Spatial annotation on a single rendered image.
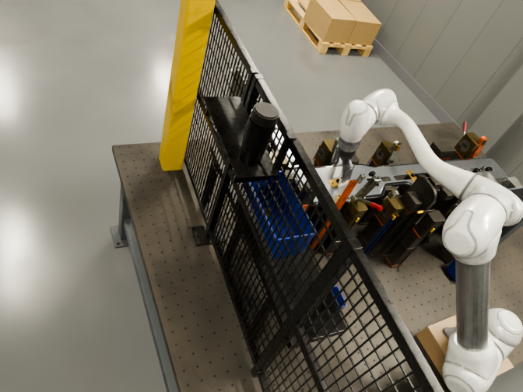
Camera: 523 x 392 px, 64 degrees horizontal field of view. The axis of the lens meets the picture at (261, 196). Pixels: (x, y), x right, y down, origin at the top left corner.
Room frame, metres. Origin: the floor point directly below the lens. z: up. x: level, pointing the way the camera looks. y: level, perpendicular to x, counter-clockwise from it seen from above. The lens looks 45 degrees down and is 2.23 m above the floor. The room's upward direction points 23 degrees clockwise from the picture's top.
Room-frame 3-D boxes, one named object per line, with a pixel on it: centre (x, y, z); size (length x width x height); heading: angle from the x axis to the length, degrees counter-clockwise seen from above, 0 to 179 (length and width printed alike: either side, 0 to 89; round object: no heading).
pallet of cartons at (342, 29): (5.42, 0.09, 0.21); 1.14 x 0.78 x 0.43; 40
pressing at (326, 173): (1.78, -0.68, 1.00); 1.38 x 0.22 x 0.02; 128
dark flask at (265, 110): (0.91, 0.07, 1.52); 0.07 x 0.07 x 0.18
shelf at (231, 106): (1.00, 0.13, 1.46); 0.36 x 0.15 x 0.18; 38
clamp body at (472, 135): (2.28, -1.01, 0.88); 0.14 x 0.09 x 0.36; 38
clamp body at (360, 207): (1.33, -0.41, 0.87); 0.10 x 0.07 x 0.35; 38
